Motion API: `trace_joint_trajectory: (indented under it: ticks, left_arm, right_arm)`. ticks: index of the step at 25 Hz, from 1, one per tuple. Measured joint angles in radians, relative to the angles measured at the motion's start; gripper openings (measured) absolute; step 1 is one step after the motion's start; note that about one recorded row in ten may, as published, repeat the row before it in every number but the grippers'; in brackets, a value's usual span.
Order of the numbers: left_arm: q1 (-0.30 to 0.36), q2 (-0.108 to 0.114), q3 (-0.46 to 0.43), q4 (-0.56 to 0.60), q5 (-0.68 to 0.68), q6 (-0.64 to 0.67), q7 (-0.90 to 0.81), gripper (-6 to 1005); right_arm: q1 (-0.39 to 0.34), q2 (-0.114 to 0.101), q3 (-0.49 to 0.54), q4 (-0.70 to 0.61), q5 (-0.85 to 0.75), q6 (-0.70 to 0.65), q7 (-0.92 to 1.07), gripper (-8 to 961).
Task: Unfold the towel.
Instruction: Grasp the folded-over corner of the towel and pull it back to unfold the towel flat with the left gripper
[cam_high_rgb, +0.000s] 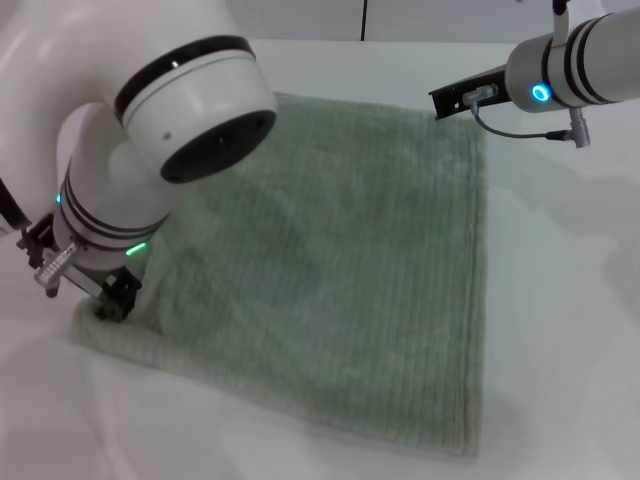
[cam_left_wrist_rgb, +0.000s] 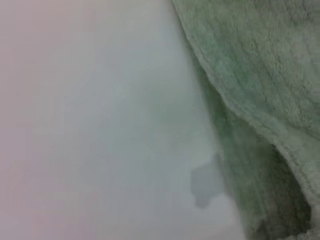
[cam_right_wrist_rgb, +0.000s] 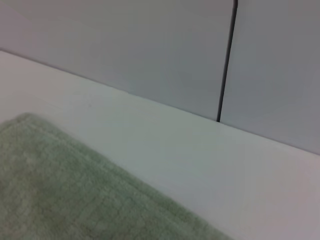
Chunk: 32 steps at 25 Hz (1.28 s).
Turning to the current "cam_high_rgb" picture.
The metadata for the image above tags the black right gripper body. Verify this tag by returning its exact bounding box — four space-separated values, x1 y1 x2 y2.
428 63 512 122

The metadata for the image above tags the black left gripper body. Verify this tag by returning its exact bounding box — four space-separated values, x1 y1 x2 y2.
60 265 145 305

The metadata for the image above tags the pale green ribbed towel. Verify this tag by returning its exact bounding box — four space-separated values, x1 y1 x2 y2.
68 92 490 459

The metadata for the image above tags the silver knurled cable connector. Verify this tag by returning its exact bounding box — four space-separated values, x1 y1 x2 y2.
32 243 82 297

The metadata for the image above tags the grey cable with metal plugs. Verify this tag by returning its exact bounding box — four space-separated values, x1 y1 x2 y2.
462 85 593 149

